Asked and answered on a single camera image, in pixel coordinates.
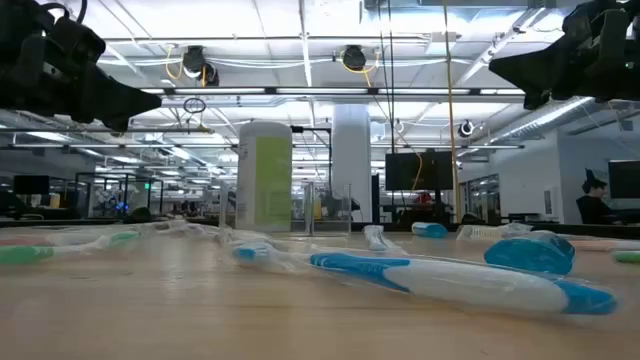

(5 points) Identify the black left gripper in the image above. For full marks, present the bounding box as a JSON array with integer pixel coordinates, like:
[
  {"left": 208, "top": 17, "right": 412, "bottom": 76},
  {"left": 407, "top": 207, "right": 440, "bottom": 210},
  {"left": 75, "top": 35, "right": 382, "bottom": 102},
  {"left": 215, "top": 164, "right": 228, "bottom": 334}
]
[{"left": 0, "top": 0, "right": 163, "bottom": 133}]

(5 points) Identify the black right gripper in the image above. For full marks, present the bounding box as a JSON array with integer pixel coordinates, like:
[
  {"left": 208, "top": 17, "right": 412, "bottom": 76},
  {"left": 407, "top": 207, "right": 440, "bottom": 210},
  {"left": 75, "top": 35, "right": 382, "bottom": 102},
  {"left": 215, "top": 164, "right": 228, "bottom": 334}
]
[{"left": 488, "top": 0, "right": 640, "bottom": 112}]

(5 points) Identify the purple white toothbrush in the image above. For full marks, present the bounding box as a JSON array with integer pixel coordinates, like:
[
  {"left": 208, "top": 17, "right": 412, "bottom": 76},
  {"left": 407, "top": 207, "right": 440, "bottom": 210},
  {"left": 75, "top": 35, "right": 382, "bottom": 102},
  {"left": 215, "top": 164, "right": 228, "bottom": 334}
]
[{"left": 157, "top": 219, "right": 274, "bottom": 247}]

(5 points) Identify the teal mouthwash bottle white cap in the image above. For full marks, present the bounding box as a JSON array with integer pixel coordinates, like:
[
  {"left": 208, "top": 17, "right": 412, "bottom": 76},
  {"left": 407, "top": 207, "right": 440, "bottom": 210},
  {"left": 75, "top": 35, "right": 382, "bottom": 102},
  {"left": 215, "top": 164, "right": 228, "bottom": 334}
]
[
  {"left": 411, "top": 221, "right": 450, "bottom": 240},
  {"left": 483, "top": 230, "right": 576, "bottom": 276}
]

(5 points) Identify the black desk monitor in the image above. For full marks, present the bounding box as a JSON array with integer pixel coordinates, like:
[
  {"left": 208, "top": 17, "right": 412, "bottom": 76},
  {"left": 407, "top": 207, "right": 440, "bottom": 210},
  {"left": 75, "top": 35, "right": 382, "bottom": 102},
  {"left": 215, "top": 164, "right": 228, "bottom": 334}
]
[{"left": 12, "top": 174, "right": 51, "bottom": 196}]

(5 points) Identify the person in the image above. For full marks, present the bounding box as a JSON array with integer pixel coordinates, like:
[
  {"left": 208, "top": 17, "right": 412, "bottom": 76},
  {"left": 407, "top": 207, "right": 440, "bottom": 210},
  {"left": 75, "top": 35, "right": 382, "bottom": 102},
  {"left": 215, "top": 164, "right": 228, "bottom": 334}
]
[{"left": 575, "top": 168, "right": 624, "bottom": 225}]

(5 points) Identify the black monitor on stand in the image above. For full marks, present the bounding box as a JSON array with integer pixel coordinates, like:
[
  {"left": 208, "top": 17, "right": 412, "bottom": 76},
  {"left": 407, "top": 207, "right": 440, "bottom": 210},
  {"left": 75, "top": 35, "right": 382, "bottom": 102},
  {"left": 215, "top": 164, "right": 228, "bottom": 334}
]
[{"left": 384, "top": 150, "right": 455, "bottom": 224}]

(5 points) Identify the white green wipes canister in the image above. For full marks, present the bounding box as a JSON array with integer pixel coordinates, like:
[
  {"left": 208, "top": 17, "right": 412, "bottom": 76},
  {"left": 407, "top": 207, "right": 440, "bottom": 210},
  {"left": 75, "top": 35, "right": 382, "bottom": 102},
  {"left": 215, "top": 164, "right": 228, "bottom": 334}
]
[{"left": 235, "top": 121, "right": 294, "bottom": 232}]

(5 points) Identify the clear acrylic organizer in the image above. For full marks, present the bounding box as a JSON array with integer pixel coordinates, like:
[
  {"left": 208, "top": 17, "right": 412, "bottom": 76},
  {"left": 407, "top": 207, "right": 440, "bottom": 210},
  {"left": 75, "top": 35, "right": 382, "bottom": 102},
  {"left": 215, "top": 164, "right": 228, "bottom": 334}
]
[{"left": 272, "top": 180, "right": 354, "bottom": 237}]

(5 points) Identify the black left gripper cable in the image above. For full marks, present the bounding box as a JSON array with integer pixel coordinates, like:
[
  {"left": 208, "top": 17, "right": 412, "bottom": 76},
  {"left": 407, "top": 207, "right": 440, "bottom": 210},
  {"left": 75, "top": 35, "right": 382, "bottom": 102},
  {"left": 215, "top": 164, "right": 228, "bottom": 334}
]
[{"left": 42, "top": 0, "right": 90, "bottom": 24}]

